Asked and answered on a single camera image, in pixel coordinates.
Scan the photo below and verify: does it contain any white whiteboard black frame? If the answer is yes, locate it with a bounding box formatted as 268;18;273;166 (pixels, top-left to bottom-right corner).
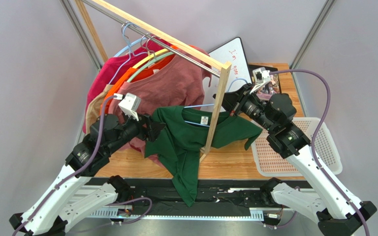
197;37;252;112

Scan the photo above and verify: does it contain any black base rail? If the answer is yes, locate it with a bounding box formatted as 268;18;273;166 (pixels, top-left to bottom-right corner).
108;177;284;223

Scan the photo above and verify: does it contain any magenta t-shirt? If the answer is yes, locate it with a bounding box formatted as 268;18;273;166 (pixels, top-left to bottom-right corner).
82;36;173;135

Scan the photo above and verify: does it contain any yellow hanger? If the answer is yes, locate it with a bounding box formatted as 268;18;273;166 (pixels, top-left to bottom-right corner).
132;33;169;69

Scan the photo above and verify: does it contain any orange t-shirt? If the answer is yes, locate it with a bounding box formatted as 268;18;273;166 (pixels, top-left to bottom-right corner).
98;45;198;115

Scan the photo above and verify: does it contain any white plastic basket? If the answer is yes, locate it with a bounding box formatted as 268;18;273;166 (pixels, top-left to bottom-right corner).
251;117;343;177

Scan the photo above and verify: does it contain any wooden clothes rack frame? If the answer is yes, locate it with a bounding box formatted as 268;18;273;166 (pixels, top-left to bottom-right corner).
83;0;232;161

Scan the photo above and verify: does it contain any light blue wire hanger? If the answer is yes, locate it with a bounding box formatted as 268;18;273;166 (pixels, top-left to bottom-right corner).
185;78;249;127

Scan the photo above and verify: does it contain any metal hanging rod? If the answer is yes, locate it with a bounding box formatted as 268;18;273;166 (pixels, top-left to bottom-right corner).
83;0;223;77

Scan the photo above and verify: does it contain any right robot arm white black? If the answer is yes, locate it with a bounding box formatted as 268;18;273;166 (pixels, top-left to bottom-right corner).
221;84;377;236

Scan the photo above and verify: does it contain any illustrated paperback book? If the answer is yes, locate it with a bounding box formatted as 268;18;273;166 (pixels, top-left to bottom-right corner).
256;74;281;100

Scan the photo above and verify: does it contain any dusty pink t-shirt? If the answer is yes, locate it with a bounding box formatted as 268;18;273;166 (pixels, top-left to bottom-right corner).
107;46;213;168

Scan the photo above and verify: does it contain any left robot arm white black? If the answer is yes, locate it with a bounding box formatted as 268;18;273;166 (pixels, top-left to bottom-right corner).
9;114;165;236

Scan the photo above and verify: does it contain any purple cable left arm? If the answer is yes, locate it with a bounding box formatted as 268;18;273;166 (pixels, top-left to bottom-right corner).
10;94;154;236

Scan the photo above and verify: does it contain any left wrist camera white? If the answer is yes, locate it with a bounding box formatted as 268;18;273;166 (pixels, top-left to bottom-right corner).
114;93;141;121

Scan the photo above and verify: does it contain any mint green hanger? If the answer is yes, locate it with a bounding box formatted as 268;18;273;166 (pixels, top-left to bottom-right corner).
123;46;174;83

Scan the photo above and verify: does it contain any beige t-shirt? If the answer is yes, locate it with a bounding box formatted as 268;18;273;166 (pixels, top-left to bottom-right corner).
83;85;113;134

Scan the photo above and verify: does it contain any green t-shirt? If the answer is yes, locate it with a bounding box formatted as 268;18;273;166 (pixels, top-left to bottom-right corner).
144;106;262;207

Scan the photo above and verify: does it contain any blue hanger at back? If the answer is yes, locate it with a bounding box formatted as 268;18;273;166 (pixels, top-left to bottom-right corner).
108;21;150;85

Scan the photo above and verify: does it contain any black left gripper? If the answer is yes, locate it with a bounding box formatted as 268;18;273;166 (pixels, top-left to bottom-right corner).
106;109;166;155

